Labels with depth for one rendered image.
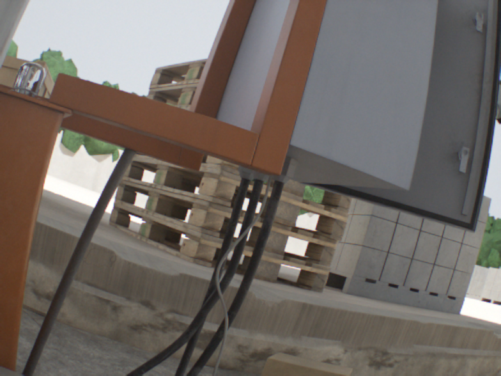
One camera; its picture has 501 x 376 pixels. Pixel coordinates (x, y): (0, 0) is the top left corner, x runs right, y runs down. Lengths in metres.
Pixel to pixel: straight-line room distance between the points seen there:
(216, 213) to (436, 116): 2.02
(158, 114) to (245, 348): 1.79
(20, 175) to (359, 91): 0.48
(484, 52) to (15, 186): 1.04
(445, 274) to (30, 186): 3.88
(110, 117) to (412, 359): 2.34
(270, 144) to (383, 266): 3.45
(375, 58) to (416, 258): 3.46
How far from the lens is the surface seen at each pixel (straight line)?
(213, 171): 3.24
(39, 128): 0.82
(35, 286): 2.34
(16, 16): 0.72
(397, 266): 4.31
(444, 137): 1.36
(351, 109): 0.93
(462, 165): 1.32
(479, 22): 1.42
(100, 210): 1.18
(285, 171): 1.01
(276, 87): 0.88
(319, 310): 2.66
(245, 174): 1.13
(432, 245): 4.41
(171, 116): 0.84
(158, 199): 3.69
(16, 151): 0.82
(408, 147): 0.98
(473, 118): 1.38
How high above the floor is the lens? 0.53
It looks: 4 degrees up
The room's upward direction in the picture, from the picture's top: 16 degrees clockwise
